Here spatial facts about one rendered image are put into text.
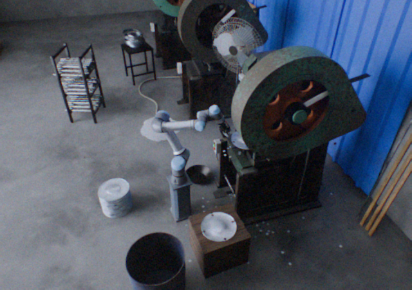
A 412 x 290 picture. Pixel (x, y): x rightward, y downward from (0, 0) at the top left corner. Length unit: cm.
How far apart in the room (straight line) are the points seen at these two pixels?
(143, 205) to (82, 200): 63
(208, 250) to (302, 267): 88
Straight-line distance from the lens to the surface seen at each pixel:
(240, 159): 297
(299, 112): 231
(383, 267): 338
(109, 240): 331
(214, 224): 284
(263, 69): 217
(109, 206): 335
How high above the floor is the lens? 259
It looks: 37 degrees down
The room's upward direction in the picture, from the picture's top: straight up
